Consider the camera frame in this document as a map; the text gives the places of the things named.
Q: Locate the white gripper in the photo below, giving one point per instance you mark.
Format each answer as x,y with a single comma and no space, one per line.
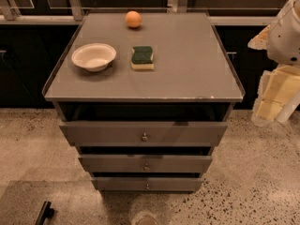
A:
283,42

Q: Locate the metal railing frame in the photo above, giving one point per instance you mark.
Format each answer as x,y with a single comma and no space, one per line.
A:
220,12

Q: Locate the grey bottom drawer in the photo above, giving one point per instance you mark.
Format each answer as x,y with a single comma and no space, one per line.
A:
172,184

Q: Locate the white bowl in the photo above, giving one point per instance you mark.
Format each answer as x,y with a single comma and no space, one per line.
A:
93,57

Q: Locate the grey drawer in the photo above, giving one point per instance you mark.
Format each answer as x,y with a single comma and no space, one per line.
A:
172,184
143,134
145,163

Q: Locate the black object on floor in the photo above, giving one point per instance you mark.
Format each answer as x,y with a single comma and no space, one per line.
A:
46,211

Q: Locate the grey middle drawer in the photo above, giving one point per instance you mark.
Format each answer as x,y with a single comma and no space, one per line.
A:
145,163

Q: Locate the grey top drawer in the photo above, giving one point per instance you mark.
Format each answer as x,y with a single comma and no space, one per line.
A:
143,134

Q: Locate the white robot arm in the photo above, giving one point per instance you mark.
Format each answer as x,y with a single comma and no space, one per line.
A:
283,45

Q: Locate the green yellow sponge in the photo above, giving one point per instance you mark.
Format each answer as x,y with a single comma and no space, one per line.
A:
142,58

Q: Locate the grey drawer cabinet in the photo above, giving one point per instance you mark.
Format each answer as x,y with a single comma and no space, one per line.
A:
193,80

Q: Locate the orange fruit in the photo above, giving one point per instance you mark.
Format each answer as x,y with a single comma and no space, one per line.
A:
133,19

